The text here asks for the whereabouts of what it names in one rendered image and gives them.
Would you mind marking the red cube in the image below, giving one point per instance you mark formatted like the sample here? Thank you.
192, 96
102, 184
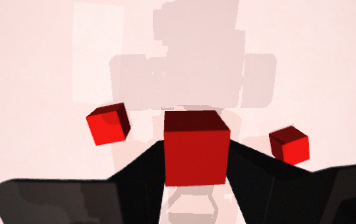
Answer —
196, 148
289, 145
109, 124

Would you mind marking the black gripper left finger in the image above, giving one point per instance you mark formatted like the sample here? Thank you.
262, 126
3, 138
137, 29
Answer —
133, 195

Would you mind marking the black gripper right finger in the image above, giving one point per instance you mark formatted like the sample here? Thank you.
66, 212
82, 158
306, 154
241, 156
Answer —
271, 191

